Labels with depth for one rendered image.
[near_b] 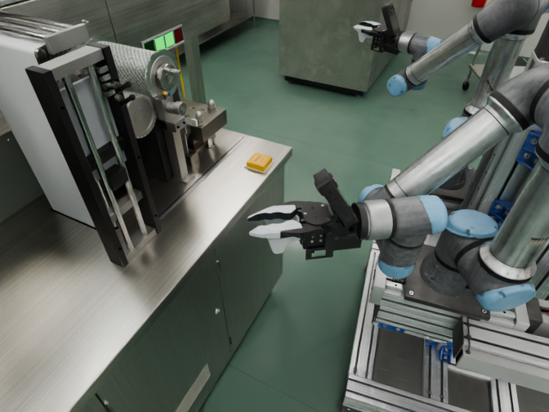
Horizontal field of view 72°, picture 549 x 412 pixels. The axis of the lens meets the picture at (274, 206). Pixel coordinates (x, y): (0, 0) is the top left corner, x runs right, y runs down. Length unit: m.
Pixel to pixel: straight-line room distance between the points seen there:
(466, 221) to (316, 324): 1.13
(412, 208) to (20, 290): 0.97
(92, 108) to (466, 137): 0.78
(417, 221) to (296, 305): 1.40
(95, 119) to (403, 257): 0.72
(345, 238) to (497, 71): 0.95
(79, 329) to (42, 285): 0.19
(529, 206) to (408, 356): 1.05
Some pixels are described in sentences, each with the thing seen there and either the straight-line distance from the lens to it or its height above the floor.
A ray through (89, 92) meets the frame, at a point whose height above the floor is 1.35.
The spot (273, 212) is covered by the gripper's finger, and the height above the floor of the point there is 1.24.
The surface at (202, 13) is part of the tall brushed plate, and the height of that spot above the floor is 1.22.
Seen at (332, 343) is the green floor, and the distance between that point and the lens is 1.96.
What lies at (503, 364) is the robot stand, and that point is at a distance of 1.25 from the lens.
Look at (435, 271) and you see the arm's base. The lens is 1.17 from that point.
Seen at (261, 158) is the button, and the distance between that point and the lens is 1.38.
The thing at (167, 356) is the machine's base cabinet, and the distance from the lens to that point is 1.25.
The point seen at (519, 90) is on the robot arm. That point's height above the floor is 1.41.
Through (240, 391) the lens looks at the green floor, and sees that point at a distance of 1.85.
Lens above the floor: 1.71
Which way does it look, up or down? 42 degrees down
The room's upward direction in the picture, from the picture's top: straight up
